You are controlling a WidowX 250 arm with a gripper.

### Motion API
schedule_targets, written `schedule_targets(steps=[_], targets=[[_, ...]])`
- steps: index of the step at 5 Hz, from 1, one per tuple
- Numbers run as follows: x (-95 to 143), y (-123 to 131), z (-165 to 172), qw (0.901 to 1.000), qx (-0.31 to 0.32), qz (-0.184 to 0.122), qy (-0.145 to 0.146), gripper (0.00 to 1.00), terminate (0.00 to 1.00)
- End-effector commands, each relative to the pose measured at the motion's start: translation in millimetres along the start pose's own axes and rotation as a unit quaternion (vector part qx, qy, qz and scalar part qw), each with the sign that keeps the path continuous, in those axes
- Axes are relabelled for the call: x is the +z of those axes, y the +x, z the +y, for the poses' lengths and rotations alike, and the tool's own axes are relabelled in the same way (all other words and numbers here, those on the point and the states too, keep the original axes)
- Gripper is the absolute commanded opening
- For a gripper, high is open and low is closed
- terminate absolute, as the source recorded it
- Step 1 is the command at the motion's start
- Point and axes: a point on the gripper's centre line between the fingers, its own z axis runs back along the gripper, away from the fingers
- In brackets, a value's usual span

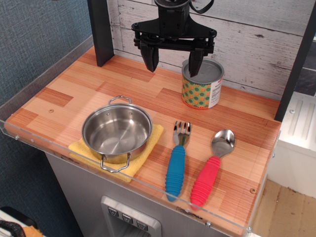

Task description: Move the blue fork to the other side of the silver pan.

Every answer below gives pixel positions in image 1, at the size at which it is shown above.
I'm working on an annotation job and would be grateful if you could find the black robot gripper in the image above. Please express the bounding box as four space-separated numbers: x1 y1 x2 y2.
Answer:
131 0 217 77

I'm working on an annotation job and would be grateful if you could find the blue handled metal fork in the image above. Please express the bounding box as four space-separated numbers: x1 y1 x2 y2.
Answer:
165 121 191 202

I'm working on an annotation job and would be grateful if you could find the patterned toy tin can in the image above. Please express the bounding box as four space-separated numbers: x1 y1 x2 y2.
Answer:
182 59 224 110

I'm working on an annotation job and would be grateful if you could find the stainless steel pot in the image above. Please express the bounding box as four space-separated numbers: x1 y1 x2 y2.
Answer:
81 95 153 173

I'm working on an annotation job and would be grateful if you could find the yellow cloth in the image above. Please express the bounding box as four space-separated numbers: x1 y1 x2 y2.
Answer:
68 124 164 183

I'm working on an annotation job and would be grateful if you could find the grey toy dispenser panel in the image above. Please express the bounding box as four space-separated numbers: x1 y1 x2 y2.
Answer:
101 196 162 237

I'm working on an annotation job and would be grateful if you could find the orange object bottom left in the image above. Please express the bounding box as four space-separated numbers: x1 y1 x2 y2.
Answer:
22 226 44 237

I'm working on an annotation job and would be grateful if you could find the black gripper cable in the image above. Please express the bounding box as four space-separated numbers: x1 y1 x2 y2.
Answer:
189 0 215 15

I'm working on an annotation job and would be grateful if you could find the dark grey left post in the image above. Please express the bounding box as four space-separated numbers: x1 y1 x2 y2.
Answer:
87 0 114 67

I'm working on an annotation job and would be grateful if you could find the dark grey post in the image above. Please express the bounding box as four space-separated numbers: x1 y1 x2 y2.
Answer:
87 0 114 67
275 2 316 122

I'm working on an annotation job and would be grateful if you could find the red handled metal spoon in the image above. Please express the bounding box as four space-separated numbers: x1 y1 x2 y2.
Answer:
190 129 235 210

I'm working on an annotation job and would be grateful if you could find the dark grey right post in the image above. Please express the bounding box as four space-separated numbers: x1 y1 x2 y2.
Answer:
275 2 316 122

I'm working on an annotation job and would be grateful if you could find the clear acrylic guard rail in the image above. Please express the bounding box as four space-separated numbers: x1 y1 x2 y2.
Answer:
3 49 280 237

